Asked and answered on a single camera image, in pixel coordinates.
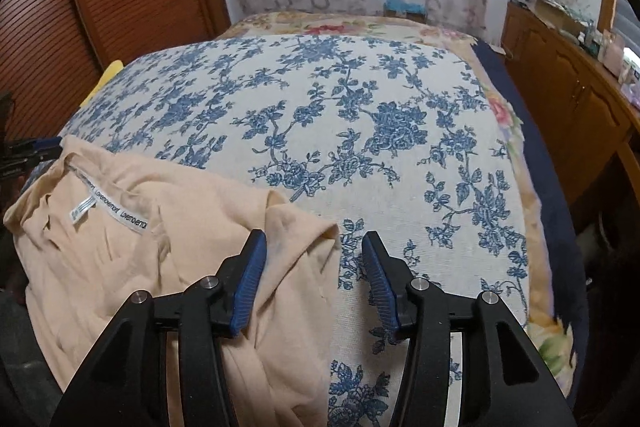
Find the cardboard box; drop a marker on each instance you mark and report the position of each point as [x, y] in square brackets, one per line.
[406, 18]

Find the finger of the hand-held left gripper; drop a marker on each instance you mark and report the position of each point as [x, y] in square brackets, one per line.
[35, 148]
[15, 168]

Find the blue crumpled cloth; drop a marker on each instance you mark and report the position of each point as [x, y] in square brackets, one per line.
[404, 3]

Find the yellow cloth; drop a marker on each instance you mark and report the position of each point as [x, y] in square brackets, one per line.
[110, 74]

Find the pile of clutter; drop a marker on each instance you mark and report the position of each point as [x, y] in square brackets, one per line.
[550, 7]

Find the beige printed t-shirt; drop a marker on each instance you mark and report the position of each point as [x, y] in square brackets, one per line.
[150, 267]

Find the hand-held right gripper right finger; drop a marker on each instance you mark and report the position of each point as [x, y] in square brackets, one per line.
[380, 287]

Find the grey window blind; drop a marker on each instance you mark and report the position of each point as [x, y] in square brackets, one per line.
[627, 17]

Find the pink bottle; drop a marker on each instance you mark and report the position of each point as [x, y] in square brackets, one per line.
[614, 52]

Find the wooden sideboard cabinet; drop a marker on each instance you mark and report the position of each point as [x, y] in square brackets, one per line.
[560, 72]

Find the navy mattress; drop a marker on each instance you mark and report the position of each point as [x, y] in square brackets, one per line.
[545, 187]

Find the blue floral bed sheet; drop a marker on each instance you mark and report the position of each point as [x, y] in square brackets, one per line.
[350, 122]

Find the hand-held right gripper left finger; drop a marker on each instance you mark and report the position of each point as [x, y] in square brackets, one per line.
[250, 277]

